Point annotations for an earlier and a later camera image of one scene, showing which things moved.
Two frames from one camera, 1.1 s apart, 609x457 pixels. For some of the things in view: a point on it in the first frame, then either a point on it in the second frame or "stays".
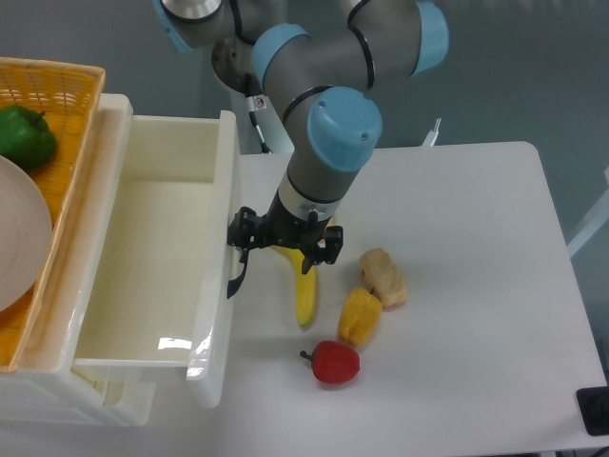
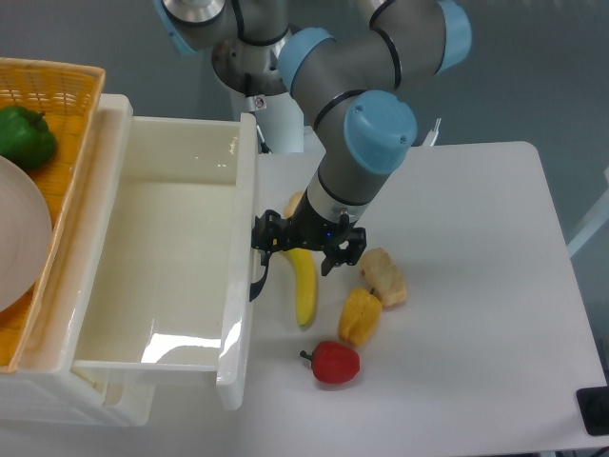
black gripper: [247, 230] → [305, 227]
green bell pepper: [26, 138] stays
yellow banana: [306, 284] stays
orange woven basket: [68, 95] stays
